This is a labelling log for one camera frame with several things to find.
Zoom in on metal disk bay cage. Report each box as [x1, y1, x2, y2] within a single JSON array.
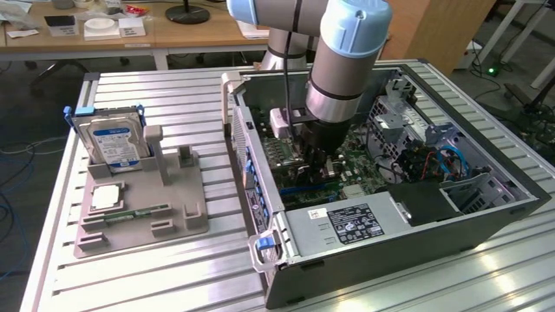
[[368, 95, 440, 154]]

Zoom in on red wire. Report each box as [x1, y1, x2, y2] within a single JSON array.
[[423, 150, 435, 180]]

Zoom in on black round lamp base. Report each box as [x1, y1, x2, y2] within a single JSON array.
[[164, 0, 212, 25]]

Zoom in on hard disk blue label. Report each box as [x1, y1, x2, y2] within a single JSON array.
[[78, 118, 144, 174]]

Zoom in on white bowl box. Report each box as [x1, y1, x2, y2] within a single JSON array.
[[82, 18, 122, 42]]

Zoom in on white box black top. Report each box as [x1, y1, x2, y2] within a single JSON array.
[[44, 15, 80, 37]]

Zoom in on blue disk caddy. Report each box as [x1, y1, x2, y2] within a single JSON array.
[[62, 104, 146, 157]]

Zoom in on black open PC case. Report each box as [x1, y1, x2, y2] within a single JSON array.
[[220, 63, 552, 310]]

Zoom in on wooden cabinet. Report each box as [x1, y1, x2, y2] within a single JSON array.
[[380, 0, 497, 74]]

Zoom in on green motherboard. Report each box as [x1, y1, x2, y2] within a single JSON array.
[[253, 109, 390, 211]]

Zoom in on white paper sheets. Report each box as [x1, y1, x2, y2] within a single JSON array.
[[236, 19, 270, 40]]

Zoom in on silver CPU chip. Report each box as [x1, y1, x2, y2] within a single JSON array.
[[90, 186, 122, 209]]

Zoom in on wooden desk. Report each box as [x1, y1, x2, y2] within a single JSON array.
[[0, 0, 390, 62]]

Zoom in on blue wire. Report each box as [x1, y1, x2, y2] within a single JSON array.
[[435, 146, 472, 178]]

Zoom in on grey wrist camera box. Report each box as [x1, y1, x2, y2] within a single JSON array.
[[268, 107, 294, 139]]

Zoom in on blue floor cable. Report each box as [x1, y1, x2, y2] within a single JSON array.
[[0, 139, 36, 283]]

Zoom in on white labelled box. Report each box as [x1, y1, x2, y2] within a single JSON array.
[[117, 17, 146, 38]]

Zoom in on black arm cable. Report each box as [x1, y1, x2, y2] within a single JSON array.
[[284, 0, 301, 113]]

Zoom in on grey parts rack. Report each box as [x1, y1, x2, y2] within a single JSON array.
[[73, 125, 209, 259]]

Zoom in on white desk frame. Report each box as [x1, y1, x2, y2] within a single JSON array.
[[472, 0, 555, 88]]

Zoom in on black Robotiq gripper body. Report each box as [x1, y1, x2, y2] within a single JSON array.
[[302, 118, 348, 154]]

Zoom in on grey power supply unit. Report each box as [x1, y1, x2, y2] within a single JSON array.
[[284, 191, 410, 256]]

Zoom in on green RAM stick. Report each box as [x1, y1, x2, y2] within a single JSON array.
[[102, 205, 168, 222]]

